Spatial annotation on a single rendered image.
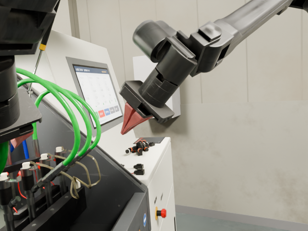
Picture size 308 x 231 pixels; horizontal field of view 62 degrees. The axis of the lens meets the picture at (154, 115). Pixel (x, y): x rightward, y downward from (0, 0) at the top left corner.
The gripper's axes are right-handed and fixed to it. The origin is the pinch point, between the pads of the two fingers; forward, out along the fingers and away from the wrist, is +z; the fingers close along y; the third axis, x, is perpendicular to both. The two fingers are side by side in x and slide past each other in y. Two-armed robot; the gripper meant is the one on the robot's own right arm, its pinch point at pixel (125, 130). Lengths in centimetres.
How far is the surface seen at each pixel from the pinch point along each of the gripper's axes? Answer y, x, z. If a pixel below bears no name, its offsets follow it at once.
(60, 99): 18.6, -2.5, 8.4
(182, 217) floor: -46, -177, 126
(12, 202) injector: 8.3, 8.1, 30.1
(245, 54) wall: 15, -188, -23
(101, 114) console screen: 31, -54, 35
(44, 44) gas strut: 48, -21, 12
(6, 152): 8.1, 18.0, 8.1
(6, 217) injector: 7.1, 8.8, 34.0
